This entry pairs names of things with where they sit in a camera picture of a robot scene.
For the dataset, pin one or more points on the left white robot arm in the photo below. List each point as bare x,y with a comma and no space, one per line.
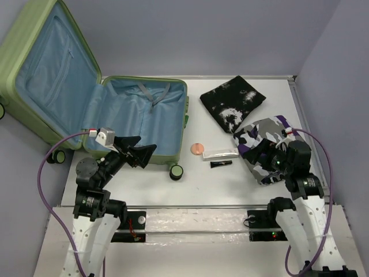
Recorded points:
96,215

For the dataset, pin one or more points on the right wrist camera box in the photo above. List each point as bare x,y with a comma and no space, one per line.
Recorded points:
288,136

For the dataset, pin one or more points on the purple grey camouflage garment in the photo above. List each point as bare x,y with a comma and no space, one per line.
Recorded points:
251,135

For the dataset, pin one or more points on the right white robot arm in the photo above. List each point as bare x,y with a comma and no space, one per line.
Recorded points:
302,217

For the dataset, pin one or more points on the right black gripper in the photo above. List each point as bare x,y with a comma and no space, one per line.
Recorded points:
266,147

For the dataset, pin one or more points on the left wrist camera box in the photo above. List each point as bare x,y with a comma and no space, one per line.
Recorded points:
105,137

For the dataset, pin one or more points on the green hard-shell suitcase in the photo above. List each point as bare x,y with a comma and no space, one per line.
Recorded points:
51,82

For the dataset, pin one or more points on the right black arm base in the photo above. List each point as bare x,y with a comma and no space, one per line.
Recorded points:
262,228

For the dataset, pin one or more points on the black white tie-dye shirt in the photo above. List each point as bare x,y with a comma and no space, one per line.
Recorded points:
232,102

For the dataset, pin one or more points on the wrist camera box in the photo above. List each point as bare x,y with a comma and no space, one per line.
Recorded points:
288,136
105,137

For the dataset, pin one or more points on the small black cosmetic tube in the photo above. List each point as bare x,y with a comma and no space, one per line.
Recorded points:
220,163

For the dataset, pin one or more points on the white rectangular tube box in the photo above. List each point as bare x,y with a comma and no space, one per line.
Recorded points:
220,154

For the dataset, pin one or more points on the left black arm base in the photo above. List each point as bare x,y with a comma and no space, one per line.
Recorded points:
133,230

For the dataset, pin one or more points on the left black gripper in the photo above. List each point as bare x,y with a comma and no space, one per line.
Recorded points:
141,154

